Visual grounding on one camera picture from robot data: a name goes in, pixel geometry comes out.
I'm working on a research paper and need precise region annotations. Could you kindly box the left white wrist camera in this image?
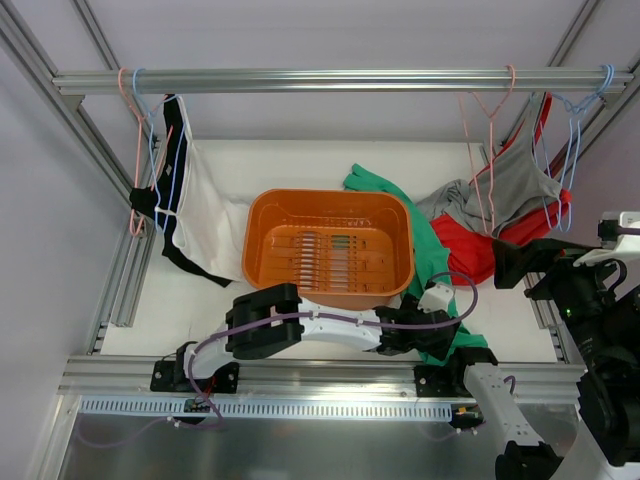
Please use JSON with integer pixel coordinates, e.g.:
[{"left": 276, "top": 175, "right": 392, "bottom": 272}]
[{"left": 418, "top": 282, "right": 456, "bottom": 313}]

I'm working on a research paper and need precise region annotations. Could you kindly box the black mounting plate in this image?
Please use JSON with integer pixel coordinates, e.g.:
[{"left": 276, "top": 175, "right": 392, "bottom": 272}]
[
  {"left": 149, "top": 359, "right": 240, "bottom": 394},
  {"left": 413, "top": 365, "right": 457, "bottom": 398}
]

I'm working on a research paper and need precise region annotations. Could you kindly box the orange plastic basket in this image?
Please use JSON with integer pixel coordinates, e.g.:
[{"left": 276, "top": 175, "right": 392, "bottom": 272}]
[{"left": 242, "top": 189, "right": 415, "bottom": 310}]

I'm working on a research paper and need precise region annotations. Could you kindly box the pink wire hanger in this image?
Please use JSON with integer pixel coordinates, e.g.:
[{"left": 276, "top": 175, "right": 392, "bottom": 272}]
[
  {"left": 456, "top": 64, "right": 516, "bottom": 237},
  {"left": 117, "top": 67, "right": 175, "bottom": 237}
]

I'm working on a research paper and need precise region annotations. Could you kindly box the grey tank top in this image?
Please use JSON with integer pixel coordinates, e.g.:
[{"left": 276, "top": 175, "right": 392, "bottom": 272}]
[{"left": 417, "top": 93, "right": 561, "bottom": 237}]

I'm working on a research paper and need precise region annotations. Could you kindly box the blue wire hanger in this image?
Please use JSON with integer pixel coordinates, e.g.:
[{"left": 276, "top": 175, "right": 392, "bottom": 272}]
[
  {"left": 132, "top": 68, "right": 186, "bottom": 233},
  {"left": 533, "top": 64, "right": 616, "bottom": 233}
]

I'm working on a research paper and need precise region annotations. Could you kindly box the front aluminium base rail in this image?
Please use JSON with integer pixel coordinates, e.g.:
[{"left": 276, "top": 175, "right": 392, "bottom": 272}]
[{"left": 57, "top": 355, "right": 583, "bottom": 403}]

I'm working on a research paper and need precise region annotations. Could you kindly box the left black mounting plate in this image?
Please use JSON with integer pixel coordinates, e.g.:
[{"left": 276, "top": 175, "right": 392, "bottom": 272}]
[{"left": 149, "top": 359, "right": 240, "bottom": 394}]

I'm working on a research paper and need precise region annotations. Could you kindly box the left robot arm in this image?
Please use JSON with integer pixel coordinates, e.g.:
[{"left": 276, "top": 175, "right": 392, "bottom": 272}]
[{"left": 166, "top": 283, "right": 460, "bottom": 393}]

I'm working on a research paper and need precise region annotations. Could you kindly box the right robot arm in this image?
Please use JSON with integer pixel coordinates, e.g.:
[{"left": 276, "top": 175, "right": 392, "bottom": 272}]
[{"left": 446, "top": 229, "right": 639, "bottom": 479}]

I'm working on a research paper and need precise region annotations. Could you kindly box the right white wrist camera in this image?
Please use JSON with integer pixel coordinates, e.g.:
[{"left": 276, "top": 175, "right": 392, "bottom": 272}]
[{"left": 573, "top": 211, "right": 639, "bottom": 267}]

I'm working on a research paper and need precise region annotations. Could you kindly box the black tank top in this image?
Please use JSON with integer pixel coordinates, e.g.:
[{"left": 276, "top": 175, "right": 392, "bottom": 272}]
[{"left": 129, "top": 103, "right": 232, "bottom": 288}]

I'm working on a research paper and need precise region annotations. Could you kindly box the aluminium hanging rail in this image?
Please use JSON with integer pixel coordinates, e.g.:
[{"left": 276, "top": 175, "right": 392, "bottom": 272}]
[{"left": 52, "top": 66, "right": 635, "bottom": 95}]

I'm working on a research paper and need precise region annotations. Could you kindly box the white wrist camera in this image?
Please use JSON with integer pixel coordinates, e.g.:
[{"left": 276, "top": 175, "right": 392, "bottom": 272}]
[
  {"left": 573, "top": 211, "right": 639, "bottom": 267},
  {"left": 418, "top": 282, "right": 456, "bottom": 313}
]

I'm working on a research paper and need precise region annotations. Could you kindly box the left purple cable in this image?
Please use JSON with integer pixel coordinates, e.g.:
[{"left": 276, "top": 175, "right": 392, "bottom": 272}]
[{"left": 182, "top": 272, "right": 480, "bottom": 431}]

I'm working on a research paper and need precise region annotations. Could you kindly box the green tank top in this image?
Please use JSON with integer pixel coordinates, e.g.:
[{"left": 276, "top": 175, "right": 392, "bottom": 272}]
[{"left": 343, "top": 163, "right": 488, "bottom": 366}]

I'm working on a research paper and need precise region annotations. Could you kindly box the white slotted cable duct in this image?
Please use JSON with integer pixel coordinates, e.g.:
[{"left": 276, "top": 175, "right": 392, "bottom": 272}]
[{"left": 78, "top": 396, "right": 453, "bottom": 423}]

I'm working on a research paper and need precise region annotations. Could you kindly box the red tank top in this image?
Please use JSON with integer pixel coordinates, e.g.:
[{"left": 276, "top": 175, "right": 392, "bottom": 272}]
[{"left": 427, "top": 97, "right": 552, "bottom": 283}]

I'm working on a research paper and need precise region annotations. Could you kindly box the white tank top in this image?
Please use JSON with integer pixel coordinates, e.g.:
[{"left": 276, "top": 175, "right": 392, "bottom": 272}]
[{"left": 173, "top": 103, "right": 249, "bottom": 281}]

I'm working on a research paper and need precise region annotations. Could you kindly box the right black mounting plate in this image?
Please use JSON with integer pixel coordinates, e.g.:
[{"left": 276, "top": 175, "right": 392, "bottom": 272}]
[{"left": 413, "top": 365, "right": 457, "bottom": 398}]

